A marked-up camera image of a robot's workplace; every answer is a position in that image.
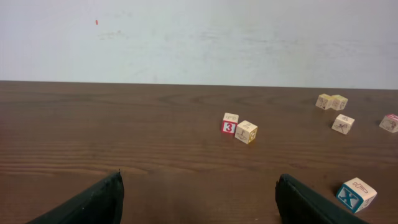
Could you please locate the yellow block right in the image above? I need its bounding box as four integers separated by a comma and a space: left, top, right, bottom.
331, 95, 348, 111

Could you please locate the red number 3 block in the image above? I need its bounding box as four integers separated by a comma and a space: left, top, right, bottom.
221, 113, 239, 134

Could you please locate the pale yellow block left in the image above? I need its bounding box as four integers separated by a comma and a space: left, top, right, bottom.
315, 94, 334, 110

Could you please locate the red letter V block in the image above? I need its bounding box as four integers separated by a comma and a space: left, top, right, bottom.
379, 114, 398, 133

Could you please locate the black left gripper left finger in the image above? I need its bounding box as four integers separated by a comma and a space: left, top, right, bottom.
30, 172, 124, 224

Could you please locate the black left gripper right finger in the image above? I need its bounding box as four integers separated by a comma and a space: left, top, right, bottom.
275, 174, 367, 224

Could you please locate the yellow letter wooden block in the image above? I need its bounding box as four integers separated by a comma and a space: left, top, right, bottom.
234, 120, 258, 144

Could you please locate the blue letter X block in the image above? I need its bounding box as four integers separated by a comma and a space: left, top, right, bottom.
336, 177, 377, 213

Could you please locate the plain drawing wooden block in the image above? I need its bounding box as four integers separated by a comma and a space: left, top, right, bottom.
331, 114, 355, 134

